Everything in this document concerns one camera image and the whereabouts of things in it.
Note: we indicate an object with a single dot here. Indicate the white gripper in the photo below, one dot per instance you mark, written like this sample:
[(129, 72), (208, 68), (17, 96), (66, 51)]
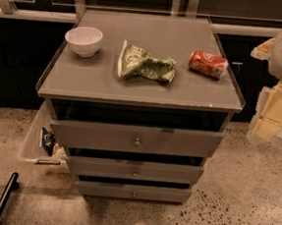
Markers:
[(266, 124)]

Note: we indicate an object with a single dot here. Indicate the grey bottom drawer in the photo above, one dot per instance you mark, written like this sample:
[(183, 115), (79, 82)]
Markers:
[(101, 189)]

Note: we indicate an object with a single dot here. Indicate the grey drawer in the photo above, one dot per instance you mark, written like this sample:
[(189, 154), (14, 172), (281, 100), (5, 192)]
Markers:
[(135, 138), (131, 170), (101, 189)]

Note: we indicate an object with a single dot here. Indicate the grey top drawer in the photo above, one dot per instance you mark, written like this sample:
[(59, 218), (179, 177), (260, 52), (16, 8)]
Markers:
[(135, 138)]

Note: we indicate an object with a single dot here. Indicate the grey drawer cabinet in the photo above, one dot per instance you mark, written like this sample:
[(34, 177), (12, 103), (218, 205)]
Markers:
[(90, 90)]

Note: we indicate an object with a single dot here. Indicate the grey middle drawer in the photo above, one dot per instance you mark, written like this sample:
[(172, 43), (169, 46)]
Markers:
[(131, 170)]

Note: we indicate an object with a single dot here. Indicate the red soda can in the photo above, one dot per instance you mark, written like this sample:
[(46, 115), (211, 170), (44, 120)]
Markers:
[(208, 64)]

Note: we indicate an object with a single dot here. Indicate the green crumpled chip bag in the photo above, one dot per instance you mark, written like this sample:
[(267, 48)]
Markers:
[(135, 61)]

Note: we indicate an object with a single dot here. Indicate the white bowl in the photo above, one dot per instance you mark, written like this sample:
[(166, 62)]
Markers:
[(84, 41)]

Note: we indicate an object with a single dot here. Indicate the dark snack package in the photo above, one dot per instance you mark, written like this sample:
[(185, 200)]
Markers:
[(47, 141)]

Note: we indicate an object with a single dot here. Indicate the clear plastic bin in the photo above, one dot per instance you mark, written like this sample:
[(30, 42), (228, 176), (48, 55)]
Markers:
[(32, 152)]

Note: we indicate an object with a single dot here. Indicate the metal railing frame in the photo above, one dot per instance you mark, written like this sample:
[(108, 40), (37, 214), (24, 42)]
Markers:
[(249, 17)]

